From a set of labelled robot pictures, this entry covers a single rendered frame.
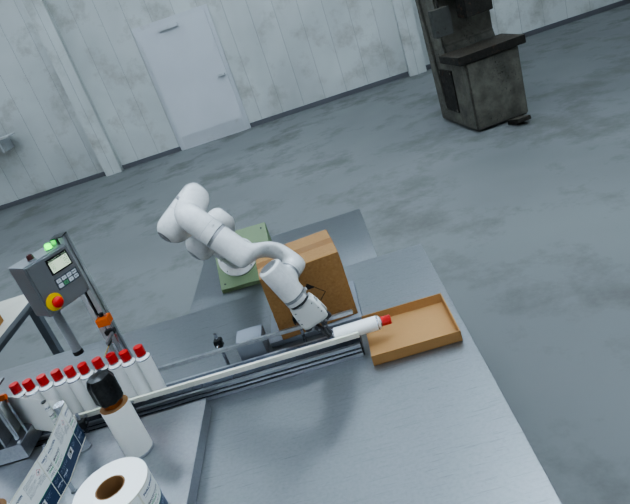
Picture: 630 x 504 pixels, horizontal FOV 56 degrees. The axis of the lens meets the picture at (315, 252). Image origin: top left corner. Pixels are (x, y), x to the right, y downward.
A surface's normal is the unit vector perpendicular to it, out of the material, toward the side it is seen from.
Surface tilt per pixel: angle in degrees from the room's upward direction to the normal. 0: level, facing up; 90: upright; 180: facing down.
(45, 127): 90
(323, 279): 90
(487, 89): 90
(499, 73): 90
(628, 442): 0
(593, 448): 0
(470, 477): 0
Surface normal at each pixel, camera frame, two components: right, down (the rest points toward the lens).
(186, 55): 0.05, 0.40
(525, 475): -0.30, -0.86
